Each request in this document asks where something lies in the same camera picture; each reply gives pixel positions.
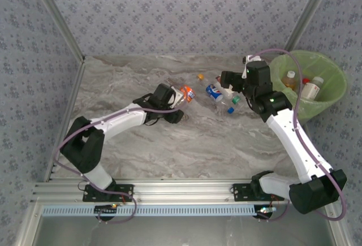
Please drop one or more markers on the orange label plastic bottle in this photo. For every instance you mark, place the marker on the orange label plastic bottle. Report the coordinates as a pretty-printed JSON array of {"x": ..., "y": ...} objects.
[{"x": 188, "y": 94}]

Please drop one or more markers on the gold red label bottle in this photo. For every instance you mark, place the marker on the gold red label bottle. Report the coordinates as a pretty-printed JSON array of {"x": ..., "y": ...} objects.
[{"x": 288, "y": 82}]

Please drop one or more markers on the white bottle red print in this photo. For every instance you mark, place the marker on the white bottle red print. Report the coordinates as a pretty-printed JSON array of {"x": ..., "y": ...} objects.
[{"x": 227, "y": 94}]

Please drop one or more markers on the clear bottle white label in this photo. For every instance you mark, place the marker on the clear bottle white label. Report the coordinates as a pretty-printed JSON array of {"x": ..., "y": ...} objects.
[{"x": 312, "y": 89}]

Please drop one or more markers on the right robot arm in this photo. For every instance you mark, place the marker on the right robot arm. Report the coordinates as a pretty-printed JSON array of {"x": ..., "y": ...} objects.
[{"x": 294, "y": 144}]

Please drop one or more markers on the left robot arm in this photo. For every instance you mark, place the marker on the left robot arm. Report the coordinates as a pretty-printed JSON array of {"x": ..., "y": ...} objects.
[{"x": 121, "y": 118}]

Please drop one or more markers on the bin with green liner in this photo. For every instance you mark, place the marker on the bin with green liner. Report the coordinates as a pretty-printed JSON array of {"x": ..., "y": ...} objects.
[{"x": 333, "y": 99}]

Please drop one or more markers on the blue label cola bottle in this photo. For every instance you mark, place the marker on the blue label cola bottle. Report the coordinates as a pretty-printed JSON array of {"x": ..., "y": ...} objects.
[{"x": 213, "y": 92}]

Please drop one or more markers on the small circuit board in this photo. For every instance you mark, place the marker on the small circuit board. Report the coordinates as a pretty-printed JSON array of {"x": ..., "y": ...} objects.
[
  {"x": 106, "y": 209},
  {"x": 264, "y": 210}
]

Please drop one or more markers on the metal lower shelf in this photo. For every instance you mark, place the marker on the metal lower shelf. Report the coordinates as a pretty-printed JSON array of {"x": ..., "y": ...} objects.
[{"x": 181, "y": 232}]

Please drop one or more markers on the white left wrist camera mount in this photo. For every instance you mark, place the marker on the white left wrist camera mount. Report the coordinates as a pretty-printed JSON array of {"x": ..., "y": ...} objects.
[{"x": 178, "y": 99}]

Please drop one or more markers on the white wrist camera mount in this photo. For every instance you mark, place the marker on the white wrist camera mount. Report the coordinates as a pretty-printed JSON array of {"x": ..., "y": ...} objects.
[
  {"x": 178, "y": 99},
  {"x": 250, "y": 58}
]

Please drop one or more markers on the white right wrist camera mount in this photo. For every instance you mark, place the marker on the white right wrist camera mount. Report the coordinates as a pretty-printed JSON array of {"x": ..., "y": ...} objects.
[{"x": 250, "y": 58}]

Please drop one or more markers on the aluminium frame post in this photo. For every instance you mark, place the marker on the aluminium frame post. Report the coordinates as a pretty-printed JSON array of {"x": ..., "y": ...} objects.
[
  {"x": 306, "y": 17},
  {"x": 58, "y": 17}
]

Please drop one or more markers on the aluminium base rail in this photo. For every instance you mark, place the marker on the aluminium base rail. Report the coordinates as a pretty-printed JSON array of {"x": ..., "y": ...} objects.
[{"x": 181, "y": 192}]

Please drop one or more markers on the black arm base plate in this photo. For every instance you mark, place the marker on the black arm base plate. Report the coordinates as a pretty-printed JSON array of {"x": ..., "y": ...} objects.
[
  {"x": 127, "y": 193},
  {"x": 240, "y": 192}
]

